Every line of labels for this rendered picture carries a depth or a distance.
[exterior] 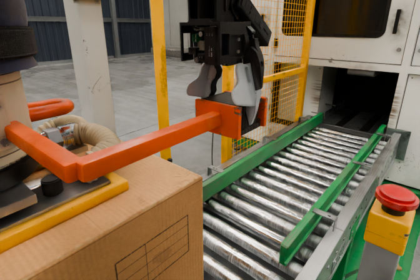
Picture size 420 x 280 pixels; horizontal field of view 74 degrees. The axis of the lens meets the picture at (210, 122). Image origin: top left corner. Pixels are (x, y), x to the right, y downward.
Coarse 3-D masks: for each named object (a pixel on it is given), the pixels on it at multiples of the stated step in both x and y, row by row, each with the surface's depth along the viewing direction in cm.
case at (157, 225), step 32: (160, 160) 58; (128, 192) 46; (160, 192) 46; (192, 192) 50; (64, 224) 39; (96, 224) 39; (128, 224) 40; (160, 224) 46; (192, 224) 52; (0, 256) 33; (32, 256) 33; (64, 256) 34; (96, 256) 37; (128, 256) 42; (160, 256) 47; (192, 256) 55
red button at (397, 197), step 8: (384, 184) 55; (392, 184) 55; (376, 192) 53; (384, 192) 52; (392, 192) 52; (400, 192) 52; (408, 192) 52; (384, 200) 51; (392, 200) 50; (400, 200) 50; (408, 200) 50; (416, 200) 51; (384, 208) 53; (392, 208) 51; (400, 208) 49; (408, 208) 49; (416, 208) 50; (400, 216) 52
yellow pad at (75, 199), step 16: (48, 176) 42; (112, 176) 48; (48, 192) 41; (64, 192) 42; (80, 192) 42; (96, 192) 43; (112, 192) 45; (32, 208) 39; (48, 208) 39; (64, 208) 39; (80, 208) 41; (0, 224) 35; (16, 224) 36; (32, 224) 36; (48, 224) 38; (0, 240) 34; (16, 240) 35
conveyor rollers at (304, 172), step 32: (320, 128) 226; (288, 160) 171; (320, 160) 174; (224, 192) 138; (256, 192) 145; (288, 192) 142; (320, 192) 140; (352, 192) 139; (224, 224) 116; (256, 224) 116; (288, 224) 116; (320, 224) 116; (224, 256) 103
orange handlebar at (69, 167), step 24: (192, 120) 38; (216, 120) 41; (24, 144) 32; (48, 144) 30; (120, 144) 30; (144, 144) 31; (168, 144) 34; (48, 168) 29; (72, 168) 26; (96, 168) 27
